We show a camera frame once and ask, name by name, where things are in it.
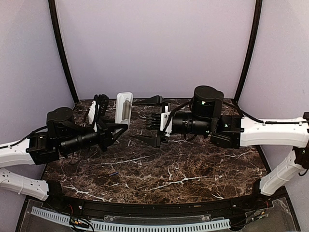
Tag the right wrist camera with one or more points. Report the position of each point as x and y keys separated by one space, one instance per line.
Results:
x=157 y=121

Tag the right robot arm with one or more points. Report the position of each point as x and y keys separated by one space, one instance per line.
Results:
x=202 y=116

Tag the white slotted cable duct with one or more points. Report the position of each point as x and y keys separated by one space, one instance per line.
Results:
x=135 y=224

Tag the battery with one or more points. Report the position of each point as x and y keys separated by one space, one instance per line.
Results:
x=126 y=108

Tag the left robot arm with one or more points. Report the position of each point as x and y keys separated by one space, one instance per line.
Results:
x=60 y=137

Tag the black frame post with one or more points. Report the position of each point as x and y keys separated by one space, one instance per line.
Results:
x=250 y=49
x=61 y=50

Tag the black front rail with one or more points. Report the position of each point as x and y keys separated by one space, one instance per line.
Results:
x=234 y=208

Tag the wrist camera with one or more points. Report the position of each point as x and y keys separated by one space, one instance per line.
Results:
x=157 y=121
x=100 y=103

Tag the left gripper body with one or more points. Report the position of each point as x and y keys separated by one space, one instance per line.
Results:
x=104 y=135

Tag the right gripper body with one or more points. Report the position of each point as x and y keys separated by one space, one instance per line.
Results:
x=161 y=135

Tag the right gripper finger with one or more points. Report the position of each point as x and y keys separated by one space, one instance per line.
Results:
x=149 y=140
x=155 y=100

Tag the white remote control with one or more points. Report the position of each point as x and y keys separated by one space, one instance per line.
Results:
x=119 y=100

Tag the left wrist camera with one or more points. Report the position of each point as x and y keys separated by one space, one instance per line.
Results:
x=100 y=103

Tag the left black frame post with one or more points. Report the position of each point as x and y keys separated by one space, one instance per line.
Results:
x=61 y=50

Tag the right black frame post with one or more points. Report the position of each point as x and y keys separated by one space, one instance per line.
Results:
x=250 y=49

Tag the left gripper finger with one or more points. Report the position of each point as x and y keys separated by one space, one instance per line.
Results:
x=107 y=126
x=116 y=132

